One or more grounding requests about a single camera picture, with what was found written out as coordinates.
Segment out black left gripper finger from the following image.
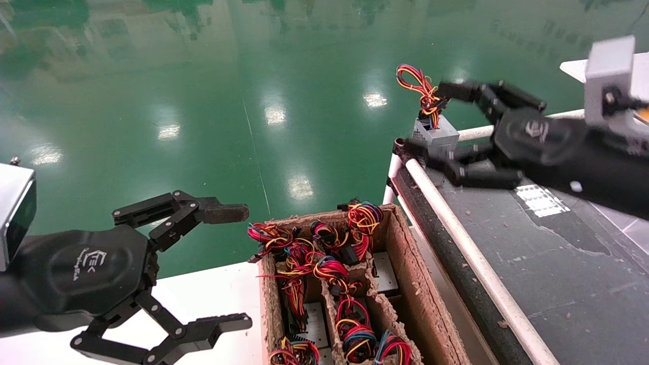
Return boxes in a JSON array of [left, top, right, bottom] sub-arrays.
[[113, 192, 250, 253]]

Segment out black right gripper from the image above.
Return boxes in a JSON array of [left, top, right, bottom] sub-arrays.
[[406, 80, 649, 221]]

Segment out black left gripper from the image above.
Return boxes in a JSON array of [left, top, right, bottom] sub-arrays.
[[0, 226, 253, 365]]

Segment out power supply with colourful wires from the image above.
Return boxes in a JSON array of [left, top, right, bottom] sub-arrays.
[[313, 255, 363, 297], [395, 64, 459, 170], [339, 199, 384, 264], [247, 223, 297, 263], [374, 331, 412, 365], [310, 219, 358, 265], [270, 335, 321, 365]]

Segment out black pipe joint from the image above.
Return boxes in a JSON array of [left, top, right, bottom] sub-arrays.
[[393, 136, 426, 164]]

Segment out white perforated label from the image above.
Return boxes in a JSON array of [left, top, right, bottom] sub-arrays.
[[515, 185, 569, 217]]

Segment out silver power supply unit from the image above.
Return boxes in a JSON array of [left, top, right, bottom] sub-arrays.
[[373, 252, 400, 295], [303, 303, 330, 349]]

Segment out brown pulp divider box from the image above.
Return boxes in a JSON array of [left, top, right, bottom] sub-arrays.
[[259, 204, 473, 365]]

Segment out coloured wire bundles in box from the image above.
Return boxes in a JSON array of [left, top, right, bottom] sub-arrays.
[[259, 239, 319, 333]]

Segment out white pipe frame conveyor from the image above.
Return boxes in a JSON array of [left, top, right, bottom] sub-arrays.
[[393, 134, 649, 365]]

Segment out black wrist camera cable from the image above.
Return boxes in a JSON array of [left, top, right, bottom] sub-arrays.
[[603, 89, 649, 125]]

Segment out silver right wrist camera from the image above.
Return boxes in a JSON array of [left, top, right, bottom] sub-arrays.
[[583, 35, 649, 150]]

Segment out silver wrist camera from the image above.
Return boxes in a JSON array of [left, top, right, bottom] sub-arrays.
[[0, 157, 37, 273], [583, 35, 649, 150]]

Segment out bundles of coloured wires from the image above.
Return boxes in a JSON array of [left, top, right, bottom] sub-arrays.
[[336, 298, 378, 363]]

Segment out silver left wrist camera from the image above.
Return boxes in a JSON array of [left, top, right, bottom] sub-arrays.
[[0, 157, 37, 273]]

